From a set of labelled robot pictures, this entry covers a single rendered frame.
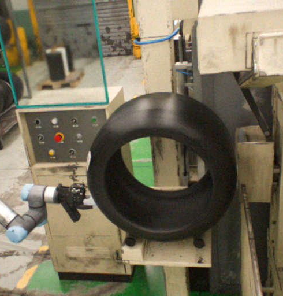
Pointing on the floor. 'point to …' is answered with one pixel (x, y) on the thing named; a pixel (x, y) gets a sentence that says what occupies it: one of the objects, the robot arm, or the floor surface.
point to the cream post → (183, 285)
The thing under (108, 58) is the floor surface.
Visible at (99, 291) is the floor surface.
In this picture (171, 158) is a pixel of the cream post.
